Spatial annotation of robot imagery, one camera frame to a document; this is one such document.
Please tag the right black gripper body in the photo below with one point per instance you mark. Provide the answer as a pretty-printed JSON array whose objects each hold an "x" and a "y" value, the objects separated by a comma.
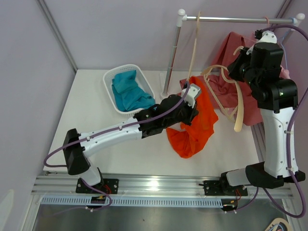
[{"x": 241, "y": 71}]

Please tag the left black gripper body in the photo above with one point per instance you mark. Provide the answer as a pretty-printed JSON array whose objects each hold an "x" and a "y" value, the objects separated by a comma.
[{"x": 185, "y": 115}]

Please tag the light pink t shirt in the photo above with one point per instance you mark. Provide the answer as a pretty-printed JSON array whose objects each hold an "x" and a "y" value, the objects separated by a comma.
[{"x": 284, "y": 73}]

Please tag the orange t shirt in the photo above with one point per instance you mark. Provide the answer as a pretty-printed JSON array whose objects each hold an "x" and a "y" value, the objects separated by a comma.
[{"x": 190, "y": 140}]

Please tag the dusty red t shirt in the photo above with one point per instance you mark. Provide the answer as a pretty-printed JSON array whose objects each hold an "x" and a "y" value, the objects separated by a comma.
[{"x": 252, "y": 113}]

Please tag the beige wooden hanger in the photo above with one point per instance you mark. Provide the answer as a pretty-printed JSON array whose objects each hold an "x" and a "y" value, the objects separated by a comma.
[
  {"x": 194, "y": 45},
  {"x": 225, "y": 92}
]

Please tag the teal t shirt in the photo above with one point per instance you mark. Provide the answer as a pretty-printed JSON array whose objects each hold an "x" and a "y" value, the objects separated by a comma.
[{"x": 127, "y": 93}]

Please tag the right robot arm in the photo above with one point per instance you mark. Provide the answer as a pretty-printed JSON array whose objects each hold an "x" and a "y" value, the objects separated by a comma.
[{"x": 277, "y": 99}]

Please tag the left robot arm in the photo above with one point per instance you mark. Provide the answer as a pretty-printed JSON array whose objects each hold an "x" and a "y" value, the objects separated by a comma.
[{"x": 147, "y": 122}]

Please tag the white plastic basket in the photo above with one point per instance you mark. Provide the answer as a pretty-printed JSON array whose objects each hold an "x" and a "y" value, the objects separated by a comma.
[{"x": 140, "y": 79}]

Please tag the white metal clothes rack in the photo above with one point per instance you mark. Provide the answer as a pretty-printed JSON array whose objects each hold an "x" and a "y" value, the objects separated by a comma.
[{"x": 182, "y": 17}]

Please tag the round wooden object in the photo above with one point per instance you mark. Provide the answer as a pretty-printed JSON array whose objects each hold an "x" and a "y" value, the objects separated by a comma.
[{"x": 279, "y": 224}]

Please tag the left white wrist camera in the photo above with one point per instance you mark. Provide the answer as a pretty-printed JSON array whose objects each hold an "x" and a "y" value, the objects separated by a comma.
[{"x": 191, "y": 94}]

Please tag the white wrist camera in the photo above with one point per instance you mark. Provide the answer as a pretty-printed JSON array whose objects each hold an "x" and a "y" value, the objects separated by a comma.
[
  {"x": 265, "y": 36},
  {"x": 191, "y": 94}
]

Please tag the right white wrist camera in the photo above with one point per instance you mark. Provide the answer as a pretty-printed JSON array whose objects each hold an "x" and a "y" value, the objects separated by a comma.
[{"x": 265, "y": 36}]

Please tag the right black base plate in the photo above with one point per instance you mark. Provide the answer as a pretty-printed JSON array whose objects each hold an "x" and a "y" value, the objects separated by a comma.
[{"x": 219, "y": 188}]

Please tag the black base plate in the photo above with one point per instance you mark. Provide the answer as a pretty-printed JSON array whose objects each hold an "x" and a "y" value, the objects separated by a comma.
[
  {"x": 110, "y": 186},
  {"x": 219, "y": 188}
]

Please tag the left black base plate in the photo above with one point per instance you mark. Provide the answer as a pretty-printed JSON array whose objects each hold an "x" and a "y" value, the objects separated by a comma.
[{"x": 110, "y": 186}]

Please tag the aluminium mounting rail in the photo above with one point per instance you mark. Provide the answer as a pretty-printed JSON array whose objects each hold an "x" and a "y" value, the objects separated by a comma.
[{"x": 128, "y": 185}]

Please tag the white slotted cable duct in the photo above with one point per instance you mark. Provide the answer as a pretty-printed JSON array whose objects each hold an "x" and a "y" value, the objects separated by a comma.
[{"x": 133, "y": 201}]

